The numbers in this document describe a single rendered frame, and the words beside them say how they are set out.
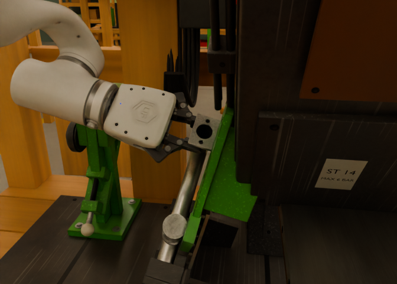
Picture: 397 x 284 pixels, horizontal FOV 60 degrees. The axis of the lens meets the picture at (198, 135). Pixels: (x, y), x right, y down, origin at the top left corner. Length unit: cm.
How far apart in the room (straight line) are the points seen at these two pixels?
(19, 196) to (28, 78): 56
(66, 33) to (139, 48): 25
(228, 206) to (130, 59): 47
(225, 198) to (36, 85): 35
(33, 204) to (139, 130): 56
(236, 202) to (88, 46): 36
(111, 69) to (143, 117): 43
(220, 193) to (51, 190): 69
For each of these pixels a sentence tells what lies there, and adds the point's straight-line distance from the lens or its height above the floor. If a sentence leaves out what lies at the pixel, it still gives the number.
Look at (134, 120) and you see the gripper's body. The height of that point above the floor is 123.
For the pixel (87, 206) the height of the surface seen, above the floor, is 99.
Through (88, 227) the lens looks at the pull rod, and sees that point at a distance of 79.
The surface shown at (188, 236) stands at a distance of 52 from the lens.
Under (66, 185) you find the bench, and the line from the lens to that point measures 111.
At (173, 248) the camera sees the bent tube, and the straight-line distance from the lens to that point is 64.
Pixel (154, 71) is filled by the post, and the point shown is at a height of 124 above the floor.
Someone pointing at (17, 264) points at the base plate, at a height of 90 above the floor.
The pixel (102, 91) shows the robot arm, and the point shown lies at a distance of 58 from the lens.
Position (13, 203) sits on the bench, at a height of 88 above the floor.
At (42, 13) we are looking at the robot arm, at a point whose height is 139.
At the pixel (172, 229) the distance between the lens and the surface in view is 54.
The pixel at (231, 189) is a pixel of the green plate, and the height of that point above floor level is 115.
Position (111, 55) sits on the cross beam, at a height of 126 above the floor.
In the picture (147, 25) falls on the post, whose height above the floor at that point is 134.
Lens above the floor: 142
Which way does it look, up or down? 23 degrees down
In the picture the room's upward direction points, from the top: straight up
